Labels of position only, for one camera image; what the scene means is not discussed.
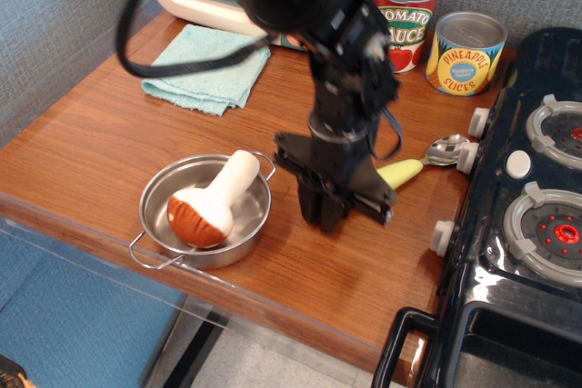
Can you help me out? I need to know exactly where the plush brown white mushroom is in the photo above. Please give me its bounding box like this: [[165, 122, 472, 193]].
[[166, 150, 260, 249]]

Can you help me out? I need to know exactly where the pineapple slices can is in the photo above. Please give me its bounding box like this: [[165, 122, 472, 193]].
[[426, 11, 507, 96]]

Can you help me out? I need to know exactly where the black toy stove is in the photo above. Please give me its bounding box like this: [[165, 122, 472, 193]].
[[373, 27, 581, 387]]

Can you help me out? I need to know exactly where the small steel pan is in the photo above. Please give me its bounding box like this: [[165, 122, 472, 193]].
[[129, 150, 276, 270]]

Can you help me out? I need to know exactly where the tomato sauce can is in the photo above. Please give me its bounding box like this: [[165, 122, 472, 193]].
[[373, 0, 437, 73]]

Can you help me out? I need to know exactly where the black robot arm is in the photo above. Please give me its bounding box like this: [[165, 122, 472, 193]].
[[238, 0, 398, 233]]

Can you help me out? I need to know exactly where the light blue folded towel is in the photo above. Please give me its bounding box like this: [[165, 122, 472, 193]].
[[141, 25, 270, 116]]

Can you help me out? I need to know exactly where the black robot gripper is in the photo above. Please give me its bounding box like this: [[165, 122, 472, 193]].
[[274, 113, 396, 234]]

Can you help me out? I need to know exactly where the spoon with yellow-green handle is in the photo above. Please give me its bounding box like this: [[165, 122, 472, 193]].
[[377, 134, 470, 190]]

